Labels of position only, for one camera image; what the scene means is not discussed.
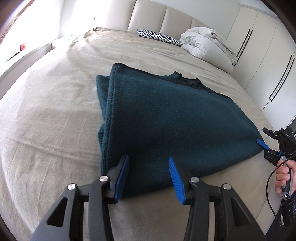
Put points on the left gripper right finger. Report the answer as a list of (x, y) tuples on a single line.
[(232, 218)]

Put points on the zebra print pillow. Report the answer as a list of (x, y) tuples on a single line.
[(158, 37)]

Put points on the white wardrobe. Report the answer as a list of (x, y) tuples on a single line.
[(265, 66)]

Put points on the beige padded window bench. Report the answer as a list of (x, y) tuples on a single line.
[(19, 67)]

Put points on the person right hand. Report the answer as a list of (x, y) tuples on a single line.
[(282, 176)]

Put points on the dark teal knit sweater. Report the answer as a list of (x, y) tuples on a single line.
[(151, 118)]

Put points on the white folded duvet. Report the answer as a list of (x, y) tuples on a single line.
[(209, 46)]

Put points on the beige bed sheet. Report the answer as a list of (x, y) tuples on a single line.
[(50, 119)]

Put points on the red small box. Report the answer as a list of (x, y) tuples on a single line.
[(22, 47)]

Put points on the beige padded headboard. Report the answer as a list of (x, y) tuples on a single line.
[(128, 16)]

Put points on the black jacket sleeve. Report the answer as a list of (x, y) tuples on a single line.
[(287, 211)]

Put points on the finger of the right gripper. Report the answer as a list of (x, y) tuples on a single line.
[(276, 135), (271, 155)]

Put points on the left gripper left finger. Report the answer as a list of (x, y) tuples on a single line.
[(83, 211)]

